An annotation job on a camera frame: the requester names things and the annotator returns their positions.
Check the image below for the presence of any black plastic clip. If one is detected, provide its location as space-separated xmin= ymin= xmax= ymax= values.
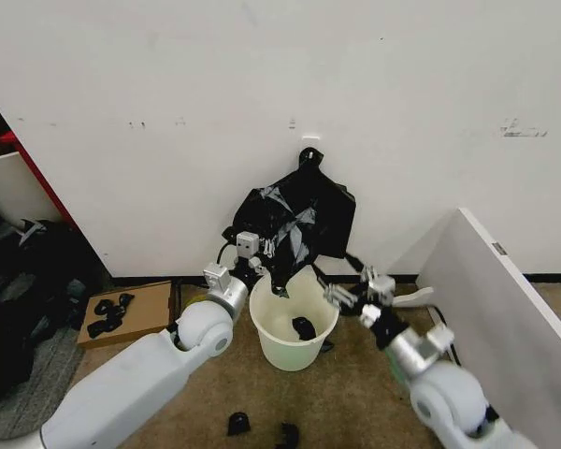
xmin=225 ymin=412 xmax=252 ymax=437

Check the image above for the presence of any green floor tape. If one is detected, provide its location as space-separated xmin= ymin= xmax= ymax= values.
xmin=386 ymin=351 xmax=409 ymax=387

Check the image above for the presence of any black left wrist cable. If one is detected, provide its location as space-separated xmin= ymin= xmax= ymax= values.
xmin=216 ymin=239 xmax=238 ymax=268

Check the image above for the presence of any black rubbish lump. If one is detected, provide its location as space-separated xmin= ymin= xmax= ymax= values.
xmin=291 ymin=316 xmax=319 ymax=341

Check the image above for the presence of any black plastic garbage bag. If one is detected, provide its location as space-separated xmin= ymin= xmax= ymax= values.
xmin=222 ymin=146 xmax=359 ymax=300

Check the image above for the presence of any white board panel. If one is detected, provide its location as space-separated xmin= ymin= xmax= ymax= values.
xmin=415 ymin=207 xmax=561 ymax=449

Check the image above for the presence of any black toothed plastic piece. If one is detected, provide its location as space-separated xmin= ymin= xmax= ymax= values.
xmin=275 ymin=422 xmax=301 ymax=449

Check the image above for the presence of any dark pile of bags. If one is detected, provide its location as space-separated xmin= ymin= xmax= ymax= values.
xmin=0 ymin=205 xmax=111 ymax=409

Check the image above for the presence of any red board edge strip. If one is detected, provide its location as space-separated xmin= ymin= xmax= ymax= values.
xmin=0 ymin=131 xmax=114 ymax=278

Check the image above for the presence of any black wall hook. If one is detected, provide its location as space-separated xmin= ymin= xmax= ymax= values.
xmin=301 ymin=135 xmax=322 ymax=163

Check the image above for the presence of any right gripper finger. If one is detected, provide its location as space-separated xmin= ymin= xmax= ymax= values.
xmin=313 ymin=264 xmax=358 ymax=310
xmin=343 ymin=252 xmax=378 ymax=283

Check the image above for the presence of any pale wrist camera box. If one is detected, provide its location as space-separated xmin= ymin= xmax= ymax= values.
xmin=236 ymin=230 xmax=260 ymax=259
xmin=365 ymin=274 xmax=397 ymax=308

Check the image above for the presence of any large white round tub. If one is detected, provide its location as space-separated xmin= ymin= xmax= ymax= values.
xmin=0 ymin=150 xmax=65 ymax=231

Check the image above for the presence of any flat brown cardboard box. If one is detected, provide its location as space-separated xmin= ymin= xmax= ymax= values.
xmin=76 ymin=280 xmax=175 ymax=350

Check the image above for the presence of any white panel foot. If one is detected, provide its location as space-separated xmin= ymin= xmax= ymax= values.
xmin=394 ymin=286 xmax=436 ymax=309

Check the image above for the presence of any white plastic trash bin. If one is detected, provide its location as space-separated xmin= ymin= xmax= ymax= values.
xmin=248 ymin=270 xmax=341 ymax=373

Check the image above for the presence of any grey floor mat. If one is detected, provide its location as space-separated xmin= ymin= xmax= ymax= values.
xmin=0 ymin=325 xmax=86 ymax=442

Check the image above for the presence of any black floor cable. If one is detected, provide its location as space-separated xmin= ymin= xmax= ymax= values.
xmin=427 ymin=304 xmax=462 ymax=367

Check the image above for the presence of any long black crumpled scrap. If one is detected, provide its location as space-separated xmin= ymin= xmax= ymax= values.
xmin=87 ymin=314 xmax=125 ymax=339

